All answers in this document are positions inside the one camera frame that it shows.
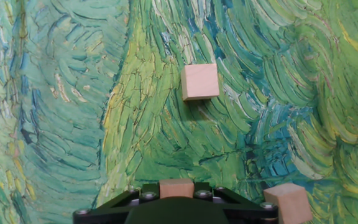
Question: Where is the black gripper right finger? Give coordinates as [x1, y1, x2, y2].
[193, 182, 280, 224]

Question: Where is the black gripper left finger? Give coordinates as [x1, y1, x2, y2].
[72, 182, 160, 224]

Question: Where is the small wooden cube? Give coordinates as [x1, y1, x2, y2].
[159, 178, 195, 199]
[263, 182, 314, 224]
[180, 63, 221, 101]

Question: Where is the painted landscape cloth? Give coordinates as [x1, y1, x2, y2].
[0, 0, 358, 224]

